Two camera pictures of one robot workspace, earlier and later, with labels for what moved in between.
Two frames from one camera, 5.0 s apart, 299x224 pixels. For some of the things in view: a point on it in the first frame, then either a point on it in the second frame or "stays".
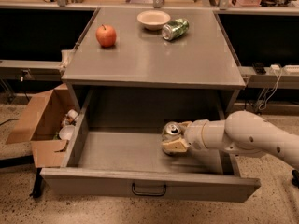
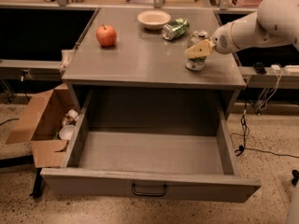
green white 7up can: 171,131 to 199,49
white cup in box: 73,114 stays
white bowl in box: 66,132 stays
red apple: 106,35 stays
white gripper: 193,134 to 221,42
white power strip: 291,68 stays
